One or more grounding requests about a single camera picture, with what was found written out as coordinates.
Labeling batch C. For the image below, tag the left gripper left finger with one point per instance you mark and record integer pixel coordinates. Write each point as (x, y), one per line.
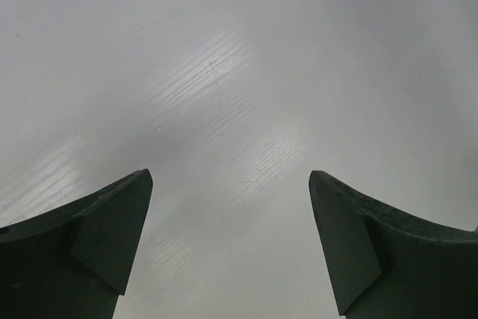
(75, 261)

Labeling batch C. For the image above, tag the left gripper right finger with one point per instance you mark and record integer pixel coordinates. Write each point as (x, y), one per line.
(386, 263)

